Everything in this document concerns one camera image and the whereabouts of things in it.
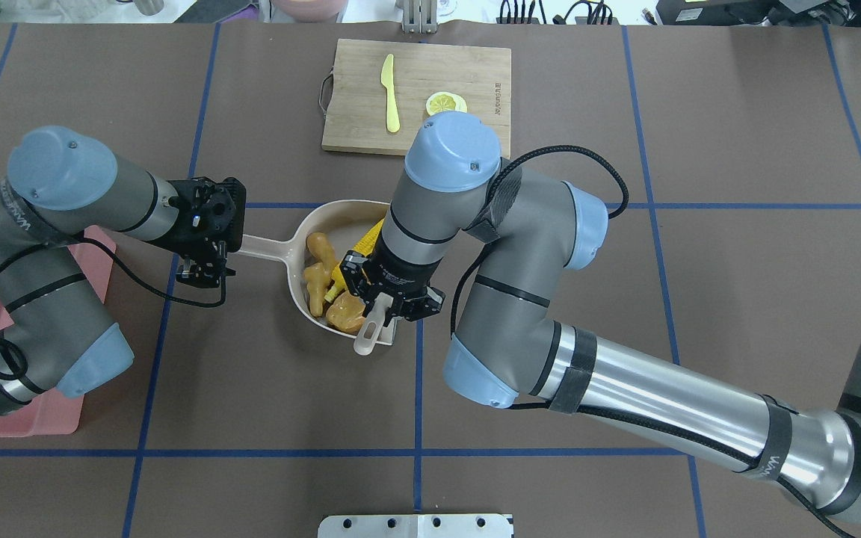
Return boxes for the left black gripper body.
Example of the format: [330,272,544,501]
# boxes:
[167,176,244,254]

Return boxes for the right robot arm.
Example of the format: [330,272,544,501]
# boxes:
[339,111,861,536]

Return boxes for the yellow lemon slices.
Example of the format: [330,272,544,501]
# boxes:
[425,91,469,116]

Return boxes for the beige hand brush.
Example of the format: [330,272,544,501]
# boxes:
[353,292,396,356]

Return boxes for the brown toy potato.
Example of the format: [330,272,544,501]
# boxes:
[325,291,366,335]

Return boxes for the beige dustpan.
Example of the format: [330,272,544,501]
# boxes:
[237,199,389,340]

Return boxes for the pink bowl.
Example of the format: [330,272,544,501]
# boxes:
[271,0,348,22]

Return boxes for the tan toy ginger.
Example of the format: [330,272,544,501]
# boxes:
[303,232,337,318]

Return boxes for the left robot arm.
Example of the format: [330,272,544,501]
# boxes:
[0,126,247,418]

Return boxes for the pink plastic bin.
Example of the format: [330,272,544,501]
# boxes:
[0,243,114,437]

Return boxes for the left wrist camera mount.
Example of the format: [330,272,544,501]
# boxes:
[174,255,237,289]

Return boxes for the yellow plastic knife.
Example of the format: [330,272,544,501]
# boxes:
[380,53,401,133]

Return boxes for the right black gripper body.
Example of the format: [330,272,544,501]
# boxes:
[339,250,445,321]

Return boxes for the yellow toy corn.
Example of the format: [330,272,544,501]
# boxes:
[324,218,385,303]

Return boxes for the aluminium frame post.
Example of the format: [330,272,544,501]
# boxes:
[395,0,439,34]

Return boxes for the bamboo cutting board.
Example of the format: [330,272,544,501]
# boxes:
[321,40,512,157]

